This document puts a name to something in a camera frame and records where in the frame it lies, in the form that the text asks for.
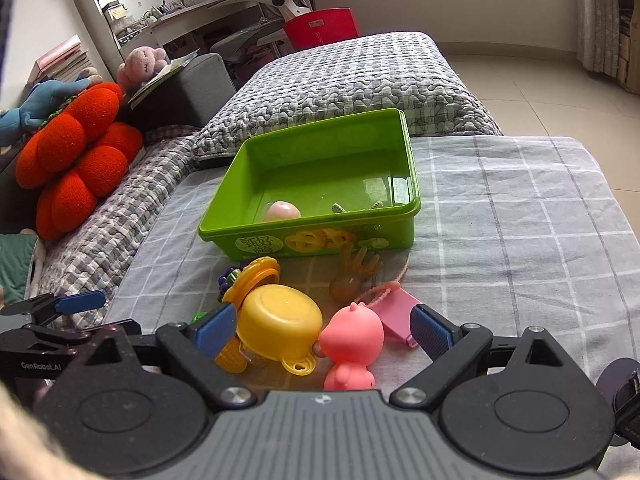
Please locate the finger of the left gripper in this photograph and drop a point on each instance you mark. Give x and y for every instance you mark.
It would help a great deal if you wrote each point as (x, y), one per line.
(51, 340)
(46, 308)

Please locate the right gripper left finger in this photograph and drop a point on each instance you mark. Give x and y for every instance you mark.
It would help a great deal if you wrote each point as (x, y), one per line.
(190, 350)

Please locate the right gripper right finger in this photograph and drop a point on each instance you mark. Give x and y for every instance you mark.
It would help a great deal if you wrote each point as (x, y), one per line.
(455, 352)

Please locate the purple toy grape bunch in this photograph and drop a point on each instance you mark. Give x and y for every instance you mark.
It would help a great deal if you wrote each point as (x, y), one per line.
(227, 279)

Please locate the yellow plastic toy pot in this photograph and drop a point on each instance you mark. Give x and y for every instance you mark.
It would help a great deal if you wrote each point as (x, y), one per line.
(280, 324)

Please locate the pink rubber duck toy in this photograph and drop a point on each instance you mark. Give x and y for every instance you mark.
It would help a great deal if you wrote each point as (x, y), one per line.
(352, 340)

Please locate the orange toy pumpkin half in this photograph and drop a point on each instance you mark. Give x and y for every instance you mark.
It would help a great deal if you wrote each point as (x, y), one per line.
(260, 271)

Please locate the yellow toy corn cob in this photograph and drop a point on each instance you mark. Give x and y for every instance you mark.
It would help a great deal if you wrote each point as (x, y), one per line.
(231, 359)

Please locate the pink rectangular plastic case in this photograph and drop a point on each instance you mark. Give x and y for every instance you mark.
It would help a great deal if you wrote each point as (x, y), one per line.
(394, 311)

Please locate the grey checkered blanket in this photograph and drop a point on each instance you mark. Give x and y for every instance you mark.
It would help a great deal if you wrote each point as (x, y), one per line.
(98, 254)

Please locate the brown translucent hand toy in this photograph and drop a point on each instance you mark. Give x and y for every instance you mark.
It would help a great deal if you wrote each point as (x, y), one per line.
(356, 268)

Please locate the grey plaid bed sheet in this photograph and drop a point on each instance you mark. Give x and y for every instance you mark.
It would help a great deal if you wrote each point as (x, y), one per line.
(512, 233)

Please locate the red flower-shaped cushion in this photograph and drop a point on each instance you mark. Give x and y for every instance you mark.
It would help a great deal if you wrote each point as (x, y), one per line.
(78, 157)

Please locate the pink toy egg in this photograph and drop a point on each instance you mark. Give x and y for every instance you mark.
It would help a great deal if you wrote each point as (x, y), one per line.
(281, 210)

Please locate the beige toy in box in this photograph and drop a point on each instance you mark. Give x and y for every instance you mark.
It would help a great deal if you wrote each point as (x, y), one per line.
(338, 208)

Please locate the green plastic storage box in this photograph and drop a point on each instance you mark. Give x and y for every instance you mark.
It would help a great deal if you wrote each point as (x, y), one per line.
(354, 159)

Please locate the blue plush toy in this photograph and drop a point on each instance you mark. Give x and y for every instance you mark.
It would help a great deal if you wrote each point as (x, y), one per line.
(44, 99)

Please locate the stack of books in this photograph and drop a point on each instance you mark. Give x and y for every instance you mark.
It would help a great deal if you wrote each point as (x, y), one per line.
(65, 62)

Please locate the pink plush toy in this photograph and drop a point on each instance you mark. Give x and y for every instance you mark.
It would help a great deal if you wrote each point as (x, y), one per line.
(141, 65)

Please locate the open booklet on armrest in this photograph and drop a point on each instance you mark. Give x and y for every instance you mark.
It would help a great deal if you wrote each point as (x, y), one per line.
(168, 71)

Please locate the grey quilted mattress cover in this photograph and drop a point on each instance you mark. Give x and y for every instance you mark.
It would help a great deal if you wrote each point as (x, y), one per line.
(403, 70)

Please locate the red plastic chair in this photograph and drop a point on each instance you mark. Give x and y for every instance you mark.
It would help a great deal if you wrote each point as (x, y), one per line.
(320, 27)

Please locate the beige curtain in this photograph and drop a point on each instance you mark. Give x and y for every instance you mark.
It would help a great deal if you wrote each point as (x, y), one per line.
(598, 37)

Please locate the white office chair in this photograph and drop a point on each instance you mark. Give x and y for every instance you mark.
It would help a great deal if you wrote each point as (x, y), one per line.
(267, 32)

